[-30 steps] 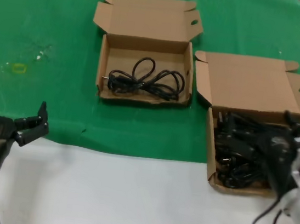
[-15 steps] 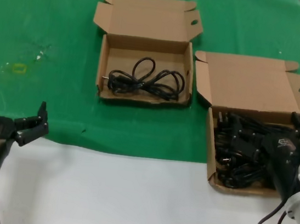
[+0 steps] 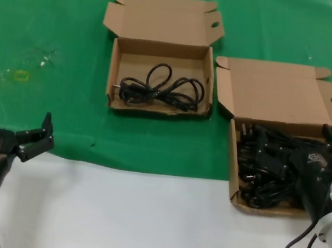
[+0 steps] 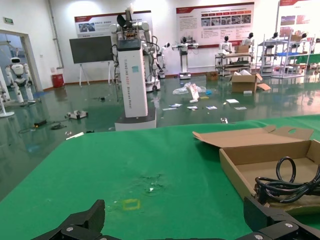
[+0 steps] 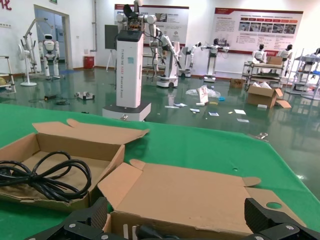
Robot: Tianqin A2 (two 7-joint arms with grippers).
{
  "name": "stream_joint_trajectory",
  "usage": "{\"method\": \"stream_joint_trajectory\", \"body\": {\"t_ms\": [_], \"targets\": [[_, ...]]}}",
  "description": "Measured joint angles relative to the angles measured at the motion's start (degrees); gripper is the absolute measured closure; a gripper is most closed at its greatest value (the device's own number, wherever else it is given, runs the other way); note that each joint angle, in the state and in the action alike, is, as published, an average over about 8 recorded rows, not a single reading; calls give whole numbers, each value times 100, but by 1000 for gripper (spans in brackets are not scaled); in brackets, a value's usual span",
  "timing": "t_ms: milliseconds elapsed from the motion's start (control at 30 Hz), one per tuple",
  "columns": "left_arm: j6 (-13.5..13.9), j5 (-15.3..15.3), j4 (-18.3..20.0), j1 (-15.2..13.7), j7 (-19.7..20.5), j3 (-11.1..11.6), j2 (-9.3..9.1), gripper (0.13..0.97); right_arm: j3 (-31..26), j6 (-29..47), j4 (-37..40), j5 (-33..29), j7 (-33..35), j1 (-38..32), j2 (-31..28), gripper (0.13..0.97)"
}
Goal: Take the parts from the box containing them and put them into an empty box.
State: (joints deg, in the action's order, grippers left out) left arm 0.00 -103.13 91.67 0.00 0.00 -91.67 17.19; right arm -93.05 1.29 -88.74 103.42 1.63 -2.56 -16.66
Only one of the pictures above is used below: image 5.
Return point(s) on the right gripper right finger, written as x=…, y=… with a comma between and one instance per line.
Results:
x=257, y=220

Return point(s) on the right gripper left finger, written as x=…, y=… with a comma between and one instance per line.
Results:
x=96, y=215

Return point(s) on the brown cardboard box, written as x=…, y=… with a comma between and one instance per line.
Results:
x=187, y=195

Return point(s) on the torn-edged cardboard box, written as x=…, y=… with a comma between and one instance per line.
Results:
x=75, y=142

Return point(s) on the open cardboard box on floor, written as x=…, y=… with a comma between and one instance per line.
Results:
x=260, y=98

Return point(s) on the black box on floor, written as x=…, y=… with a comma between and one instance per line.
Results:
x=47, y=97

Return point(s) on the small brown floor box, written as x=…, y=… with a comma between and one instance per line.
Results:
x=237, y=83

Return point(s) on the cardboard box on rack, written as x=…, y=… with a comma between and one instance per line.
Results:
x=273, y=60

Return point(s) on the green tablecloth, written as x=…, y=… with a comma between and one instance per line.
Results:
x=200, y=150

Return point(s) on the white paper sheet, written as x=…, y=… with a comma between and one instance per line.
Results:
x=243, y=120
x=240, y=111

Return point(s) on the white foam block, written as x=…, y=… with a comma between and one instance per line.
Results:
x=261, y=106

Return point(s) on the white device on floor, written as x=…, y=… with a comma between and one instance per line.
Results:
x=85, y=95

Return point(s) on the yellow pad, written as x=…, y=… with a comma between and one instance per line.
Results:
x=213, y=102

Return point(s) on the blue packet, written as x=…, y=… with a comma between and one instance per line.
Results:
x=221, y=98

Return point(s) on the white tube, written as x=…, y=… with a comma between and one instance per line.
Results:
x=199, y=103

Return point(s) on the clear plastic bag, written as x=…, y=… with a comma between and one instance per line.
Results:
x=215, y=94

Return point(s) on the white red paper carton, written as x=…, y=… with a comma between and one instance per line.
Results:
x=203, y=96

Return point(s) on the metal shelving with bins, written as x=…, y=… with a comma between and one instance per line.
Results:
x=303, y=85

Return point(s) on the metal trolley rack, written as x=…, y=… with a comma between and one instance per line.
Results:
x=262, y=75

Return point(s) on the red bin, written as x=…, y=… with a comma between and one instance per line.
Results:
x=88, y=62

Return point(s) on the white robot with spread arms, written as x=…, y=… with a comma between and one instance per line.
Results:
x=212, y=65

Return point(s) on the white humanoid torso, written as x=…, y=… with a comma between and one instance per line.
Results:
x=258, y=56
x=285, y=53

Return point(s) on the white humanoid robot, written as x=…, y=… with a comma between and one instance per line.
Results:
x=49, y=45

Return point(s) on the white floor fan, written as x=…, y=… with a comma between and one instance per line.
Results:
x=22, y=53

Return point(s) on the small white black-headed robot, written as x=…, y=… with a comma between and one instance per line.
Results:
x=186, y=57

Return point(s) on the black display on stand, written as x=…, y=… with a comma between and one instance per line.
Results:
x=110, y=37

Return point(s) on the green exit sign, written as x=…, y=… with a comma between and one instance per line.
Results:
x=53, y=1

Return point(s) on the white pedestal robot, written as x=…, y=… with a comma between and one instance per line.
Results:
x=128, y=75

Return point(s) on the white frame shelf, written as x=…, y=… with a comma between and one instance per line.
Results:
x=10, y=75

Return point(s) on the grey door frame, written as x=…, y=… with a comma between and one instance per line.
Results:
x=65, y=37

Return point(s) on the grey wall pipe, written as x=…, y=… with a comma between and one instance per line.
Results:
x=95, y=25

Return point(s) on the wide photo wall board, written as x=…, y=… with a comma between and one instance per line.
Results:
x=225, y=30

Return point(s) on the white robot hoist frame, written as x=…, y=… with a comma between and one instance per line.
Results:
x=27, y=32

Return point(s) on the red white wall board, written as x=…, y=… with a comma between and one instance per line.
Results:
x=175, y=25

